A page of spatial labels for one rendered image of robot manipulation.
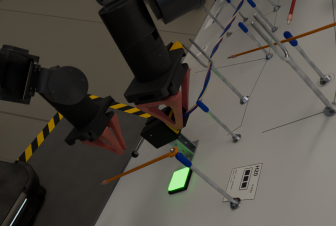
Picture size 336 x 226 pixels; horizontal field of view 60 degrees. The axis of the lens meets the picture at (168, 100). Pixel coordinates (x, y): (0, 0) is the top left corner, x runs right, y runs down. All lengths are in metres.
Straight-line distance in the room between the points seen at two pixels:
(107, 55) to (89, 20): 0.59
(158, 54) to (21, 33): 2.64
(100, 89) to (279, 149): 1.89
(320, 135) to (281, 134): 0.05
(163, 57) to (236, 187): 0.19
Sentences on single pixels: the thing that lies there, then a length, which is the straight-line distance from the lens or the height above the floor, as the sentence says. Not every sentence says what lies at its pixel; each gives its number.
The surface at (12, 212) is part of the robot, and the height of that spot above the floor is 0.24.
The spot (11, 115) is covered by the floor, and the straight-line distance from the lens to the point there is 2.22.
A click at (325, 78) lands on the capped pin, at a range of 0.41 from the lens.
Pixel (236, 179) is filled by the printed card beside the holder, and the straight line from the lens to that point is 0.39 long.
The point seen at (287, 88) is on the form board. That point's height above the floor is 1.20.
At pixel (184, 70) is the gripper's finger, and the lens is 0.42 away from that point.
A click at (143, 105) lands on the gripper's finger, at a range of 0.41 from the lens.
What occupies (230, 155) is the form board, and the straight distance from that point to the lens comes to 0.43.
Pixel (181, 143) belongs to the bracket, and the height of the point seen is 1.07.
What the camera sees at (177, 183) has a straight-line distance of 0.47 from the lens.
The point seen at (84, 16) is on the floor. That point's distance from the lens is 3.04.
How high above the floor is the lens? 1.49
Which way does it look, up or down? 47 degrees down
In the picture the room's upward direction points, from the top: straight up
